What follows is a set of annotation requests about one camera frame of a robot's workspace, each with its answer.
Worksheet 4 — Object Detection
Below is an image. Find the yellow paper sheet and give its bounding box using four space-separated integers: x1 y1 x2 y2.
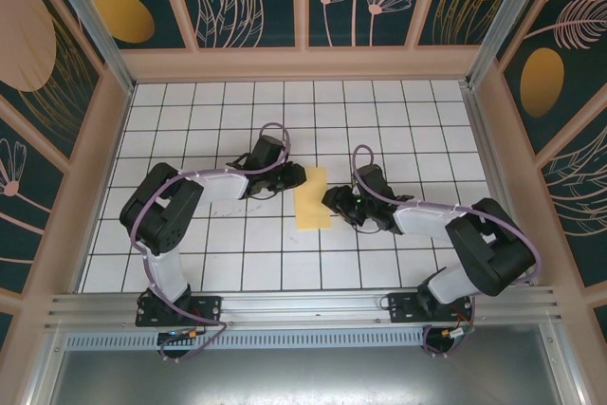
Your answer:
293 165 333 231

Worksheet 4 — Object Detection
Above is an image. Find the grey metal sheet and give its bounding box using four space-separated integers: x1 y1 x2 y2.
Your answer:
46 347 565 405

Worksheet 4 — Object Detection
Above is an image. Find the small circuit board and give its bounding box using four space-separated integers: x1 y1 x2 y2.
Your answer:
438 326 477 342
158 328 200 342

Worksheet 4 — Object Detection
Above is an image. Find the teal panel with leaf outlines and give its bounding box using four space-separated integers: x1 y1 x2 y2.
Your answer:
540 127 607 288

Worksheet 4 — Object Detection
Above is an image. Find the teal panel with orange oval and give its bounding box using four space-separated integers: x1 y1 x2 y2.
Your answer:
61 0 189 50

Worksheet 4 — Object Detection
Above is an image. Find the teal panel with single flower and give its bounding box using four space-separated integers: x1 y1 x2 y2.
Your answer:
0 115 66 283

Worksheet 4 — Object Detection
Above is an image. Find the teal panel with large pale circle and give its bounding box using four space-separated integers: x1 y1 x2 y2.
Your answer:
0 0 103 162

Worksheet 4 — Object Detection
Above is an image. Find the teal panel with pink feather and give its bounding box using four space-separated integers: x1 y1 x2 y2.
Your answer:
495 0 607 69

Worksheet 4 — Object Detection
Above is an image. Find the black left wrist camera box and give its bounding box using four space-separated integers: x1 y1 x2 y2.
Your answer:
247 136 288 172

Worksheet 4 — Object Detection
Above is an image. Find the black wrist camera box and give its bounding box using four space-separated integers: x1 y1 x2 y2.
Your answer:
247 136 288 172
354 163 388 200

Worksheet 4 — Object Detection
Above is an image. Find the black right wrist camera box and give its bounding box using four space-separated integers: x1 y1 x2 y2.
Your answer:
354 163 388 200

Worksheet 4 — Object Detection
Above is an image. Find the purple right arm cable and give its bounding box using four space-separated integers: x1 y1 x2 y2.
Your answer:
351 143 544 359

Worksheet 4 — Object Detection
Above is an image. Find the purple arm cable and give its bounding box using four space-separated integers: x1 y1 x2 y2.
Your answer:
130 121 293 364
351 143 544 359

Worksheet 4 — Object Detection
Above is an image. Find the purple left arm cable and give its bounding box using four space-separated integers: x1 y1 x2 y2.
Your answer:
130 121 293 364

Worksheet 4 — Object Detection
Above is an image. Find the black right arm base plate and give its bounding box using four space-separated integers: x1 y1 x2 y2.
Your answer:
387 291 475 325

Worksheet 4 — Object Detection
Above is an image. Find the aluminium mounting rail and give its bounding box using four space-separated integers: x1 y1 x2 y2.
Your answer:
45 286 563 330

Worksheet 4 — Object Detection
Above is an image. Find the aluminium side rail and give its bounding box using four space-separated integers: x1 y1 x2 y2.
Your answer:
462 84 537 287

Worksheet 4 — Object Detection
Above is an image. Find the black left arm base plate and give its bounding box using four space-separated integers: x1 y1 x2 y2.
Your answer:
136 294 224 328

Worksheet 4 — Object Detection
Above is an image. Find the perforated grey cable duct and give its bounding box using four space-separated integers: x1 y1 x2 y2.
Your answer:
64 332 428 350

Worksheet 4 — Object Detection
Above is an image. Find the teal panel, orange oval, pink frame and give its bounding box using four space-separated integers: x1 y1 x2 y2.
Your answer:
502 28 607 155

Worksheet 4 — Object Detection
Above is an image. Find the aluminium corner post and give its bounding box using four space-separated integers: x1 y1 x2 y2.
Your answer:
38 0 137 96
467 0 551 88

